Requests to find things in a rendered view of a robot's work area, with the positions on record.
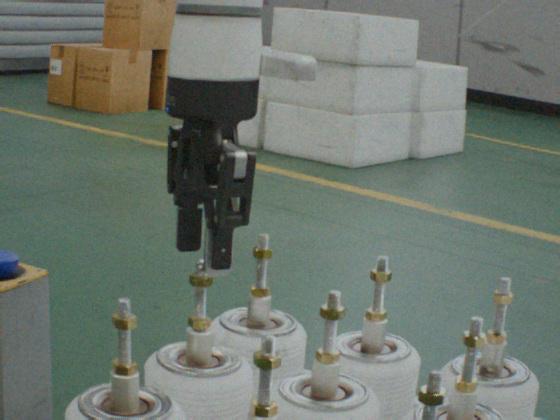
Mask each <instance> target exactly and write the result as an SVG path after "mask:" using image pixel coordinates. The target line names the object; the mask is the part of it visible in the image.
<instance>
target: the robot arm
mask: <svg viewBox="0 0 560 420"><path fill-rule="evenodd" d="M262 8H263V0H177V5H176V8H175V12H176V13H178V14H175V20H174V26H173V31H172V36H171V42H170V45H169V61H168V73H167V85H166V104H165V107H164V109H165V112H166V113H167V114H168V115H169V116H170V117H171V118H173V117H174V118H178V119H181V120H183V124H182V126H169V127H168V130H167V134H168V156H167V192H168V194H174V195H173V202H174V205H178V207H177V216H176V237H175V247H176V249H178V250H180V251H181V252H183V251H185V252H196V251H198V250H199V249H200V248H201V237H202V219H203V208H202V207H200V206H198V204H204V211H205V220H206V221H205V222H206V226H207V229H206V231H205V249H204V267H203V270H204V272H205V273H206V274H207V275H208V276H210V277H216V276H227V275H229V274H230V273H231V272H232V268H233V262H232V253H233V237H234V229H235V228H238V227H241V226H248V225H249V222H250V213H251V205H252V197H253V188H254V179H255V170H256V163H257V154H256V151H255V150H253V149H252V150H241V149H240V148H239V142H238V125H239V124H240V123H241V121H249V120H251V119H253V118H254V117H255V116H256V115H257V111H258V96H259V83H260V74H261V75H264V76H268V77H271V78H279V79H286V80H294V81H309V82H311V81H316V72H317V62H316V60H315V58H314V57H313V56H309V55H305V54H294V53H290V52H285V51H279V50H275V49H270V48H262V18H261V17H259V16H262ZM185 168H186V171H185ZM209 186H217V188H211V187H209ZM237 198H240V203H239V210H238V204H237ZM214 200H216V205H215V208H214Z"/></svg>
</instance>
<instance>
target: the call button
mask: <svg viewBox="0 0 560 420"><path fill-rule="evenodd" d="M18 265H19V256H18V255H16V253H14V252H12V251H9V250H2V249H0V276H6V275H12V274H13V273H14V271H15V268H17V266H18Z"/></svg>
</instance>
